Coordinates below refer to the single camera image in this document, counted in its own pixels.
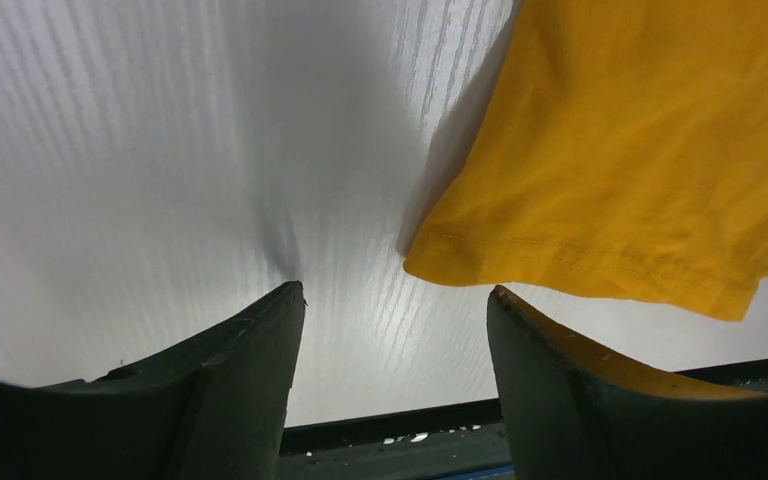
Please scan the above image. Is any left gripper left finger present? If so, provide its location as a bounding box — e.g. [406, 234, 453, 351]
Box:
[0, 281, 306, 479]

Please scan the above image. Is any orange t shirt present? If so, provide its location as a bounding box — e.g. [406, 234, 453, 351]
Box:
[404, 1, 768, 321]

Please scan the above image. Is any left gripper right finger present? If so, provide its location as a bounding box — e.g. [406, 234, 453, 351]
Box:
[487, 286, 768, 479]

